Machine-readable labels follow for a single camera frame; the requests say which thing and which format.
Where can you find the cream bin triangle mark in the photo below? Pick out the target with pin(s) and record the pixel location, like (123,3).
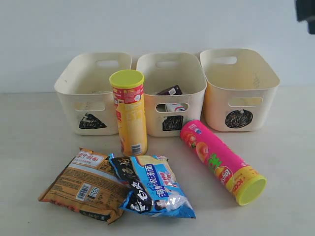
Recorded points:
(86,94)

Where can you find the cream bin square mark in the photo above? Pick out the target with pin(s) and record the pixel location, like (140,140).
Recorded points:
(164,70)

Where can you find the blue noodle packet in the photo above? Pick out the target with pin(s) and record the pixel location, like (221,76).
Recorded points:
(154,190)

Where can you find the cream bin circle mark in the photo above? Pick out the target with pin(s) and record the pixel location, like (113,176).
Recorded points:
(241,87)

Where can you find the yellow chips can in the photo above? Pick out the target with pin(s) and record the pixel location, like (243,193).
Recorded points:
(128,92)

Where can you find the small purple box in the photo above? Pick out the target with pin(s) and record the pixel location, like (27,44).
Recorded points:
(174,90)

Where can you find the pink chips can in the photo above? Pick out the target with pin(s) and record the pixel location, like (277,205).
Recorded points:
(237,176)

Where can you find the orange noodle packet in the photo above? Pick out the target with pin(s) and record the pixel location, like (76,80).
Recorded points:
(89,186)

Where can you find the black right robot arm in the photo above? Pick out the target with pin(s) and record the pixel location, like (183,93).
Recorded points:
(305,11)

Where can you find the blue white milk carton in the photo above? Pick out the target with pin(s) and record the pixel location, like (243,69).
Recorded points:
(176,107)

